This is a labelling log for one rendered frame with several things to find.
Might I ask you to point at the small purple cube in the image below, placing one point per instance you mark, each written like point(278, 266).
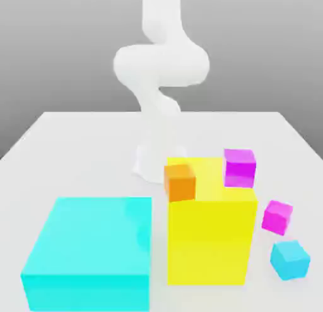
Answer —
point(239, 169)

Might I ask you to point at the small pink cube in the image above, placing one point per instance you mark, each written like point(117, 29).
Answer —
point(275, 218)

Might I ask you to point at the small orange cube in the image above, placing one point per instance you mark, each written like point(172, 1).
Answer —
point(180, 184)

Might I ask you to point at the small blue cube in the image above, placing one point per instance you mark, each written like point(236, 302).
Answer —
point(290, 261)

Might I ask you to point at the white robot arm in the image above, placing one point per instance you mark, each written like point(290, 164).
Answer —
point(161, 62)

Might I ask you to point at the large yellow box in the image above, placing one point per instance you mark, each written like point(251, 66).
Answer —
point(209, 239)

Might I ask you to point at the large cyan box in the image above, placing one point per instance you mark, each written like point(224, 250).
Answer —
point(93, 244)

